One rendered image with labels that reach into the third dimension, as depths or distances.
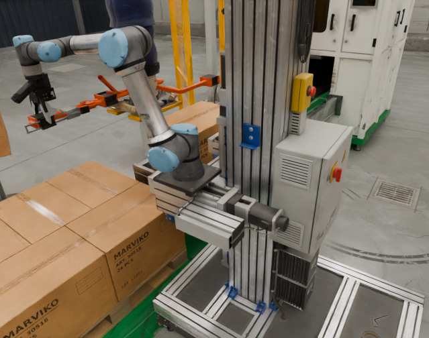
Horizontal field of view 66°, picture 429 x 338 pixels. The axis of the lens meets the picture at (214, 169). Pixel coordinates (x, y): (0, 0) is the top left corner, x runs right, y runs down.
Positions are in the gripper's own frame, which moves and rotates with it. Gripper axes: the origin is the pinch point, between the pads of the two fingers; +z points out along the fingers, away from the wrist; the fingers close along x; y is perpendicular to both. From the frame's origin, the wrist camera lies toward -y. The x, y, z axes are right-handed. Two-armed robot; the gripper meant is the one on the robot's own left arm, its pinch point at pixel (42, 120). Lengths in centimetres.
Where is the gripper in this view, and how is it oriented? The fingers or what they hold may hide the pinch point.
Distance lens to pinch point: 170.0
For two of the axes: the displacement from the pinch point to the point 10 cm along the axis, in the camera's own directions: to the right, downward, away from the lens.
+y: 6.1, -4.2, 6.8
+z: 0.3, 8.6, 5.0
